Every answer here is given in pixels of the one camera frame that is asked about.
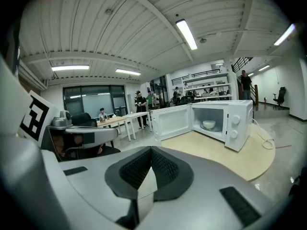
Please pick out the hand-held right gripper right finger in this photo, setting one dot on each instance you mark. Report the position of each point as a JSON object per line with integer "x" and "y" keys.
{"x": 204, "y": 195}

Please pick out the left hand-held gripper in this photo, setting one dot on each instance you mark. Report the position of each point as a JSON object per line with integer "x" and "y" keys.
{"x": 45, "y": 114}

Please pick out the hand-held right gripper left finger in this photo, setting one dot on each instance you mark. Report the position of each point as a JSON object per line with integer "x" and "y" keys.
{"x": 96, "y": 195}

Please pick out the white microwave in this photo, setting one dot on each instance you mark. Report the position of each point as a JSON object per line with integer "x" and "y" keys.
{"x": 237, "y": 133}

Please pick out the cream round plate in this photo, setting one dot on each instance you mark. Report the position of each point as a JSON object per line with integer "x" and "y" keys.
{"x": 209, "y": 124}

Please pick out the metal kettle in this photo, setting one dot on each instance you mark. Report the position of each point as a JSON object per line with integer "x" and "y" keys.
{"x": 103, "y": 118}

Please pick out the wooden desk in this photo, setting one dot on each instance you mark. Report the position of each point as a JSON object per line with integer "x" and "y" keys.
{"x": 115, "y": 119}

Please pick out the black office chair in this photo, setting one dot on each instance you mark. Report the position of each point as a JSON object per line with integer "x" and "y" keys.
{"x": 187, "y": 100}
{"x": 82, "y": 118}
{"x": 281, "y": 95}

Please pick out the white desk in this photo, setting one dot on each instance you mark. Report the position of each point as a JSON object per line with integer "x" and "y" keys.
{"x": 136, "y": 114}

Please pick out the ceiling tube light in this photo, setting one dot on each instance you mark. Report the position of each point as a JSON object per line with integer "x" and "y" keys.
{"x": 69, "y": 67}
{"x": 284, "y": 33}
{"x": 127, "y": 71}
{"x": 263, "y": 67}
{"x": 186, "y": 33}

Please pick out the white shelving unit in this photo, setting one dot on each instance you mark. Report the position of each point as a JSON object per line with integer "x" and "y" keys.
{"x": 206, "y": 88}

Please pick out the staircase with dark railing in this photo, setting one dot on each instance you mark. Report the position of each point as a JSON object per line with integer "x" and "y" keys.
{"x": 256, "y": 95}

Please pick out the dark framed window wall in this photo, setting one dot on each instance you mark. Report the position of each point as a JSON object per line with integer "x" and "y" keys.
{"x": 96, "y": 102}

